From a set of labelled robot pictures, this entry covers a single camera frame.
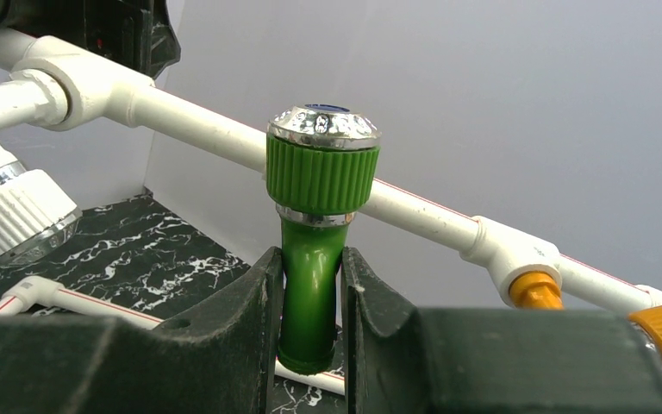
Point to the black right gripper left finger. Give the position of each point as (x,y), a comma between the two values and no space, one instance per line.
(218,356)

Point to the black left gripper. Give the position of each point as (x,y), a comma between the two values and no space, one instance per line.
(137,34)

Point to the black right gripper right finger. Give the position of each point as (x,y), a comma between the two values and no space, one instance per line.
(401,358)

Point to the green water faucet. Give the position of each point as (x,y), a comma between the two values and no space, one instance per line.
(321,160)

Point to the white water faucet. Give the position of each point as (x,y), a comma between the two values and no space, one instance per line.
(36,215)

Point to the white PVC pipe frame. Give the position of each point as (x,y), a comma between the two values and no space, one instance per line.
(96,87)

